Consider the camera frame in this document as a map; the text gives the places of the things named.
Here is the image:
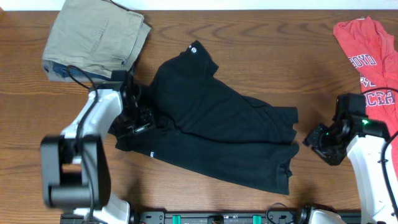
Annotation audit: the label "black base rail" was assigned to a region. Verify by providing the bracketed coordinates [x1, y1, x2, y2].
[60, 203, 361, 224]

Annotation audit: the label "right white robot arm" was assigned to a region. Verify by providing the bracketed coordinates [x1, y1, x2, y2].
[303, 116, 397, 223]

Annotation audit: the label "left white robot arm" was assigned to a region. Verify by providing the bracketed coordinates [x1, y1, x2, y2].
[40, 82, 153, 223]

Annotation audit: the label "red printed t-shirt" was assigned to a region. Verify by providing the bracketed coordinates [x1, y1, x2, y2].
[333, 16, 398, 178]

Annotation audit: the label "folded blue grey garment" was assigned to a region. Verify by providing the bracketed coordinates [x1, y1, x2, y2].
[42, 60, 136, 83]

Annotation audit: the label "folded khaki pants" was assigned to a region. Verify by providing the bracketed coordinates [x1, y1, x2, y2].
[42, 0, 150, 74]

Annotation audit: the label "black polo shirt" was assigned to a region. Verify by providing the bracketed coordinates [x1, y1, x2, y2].
[110, 41, 299, 195]

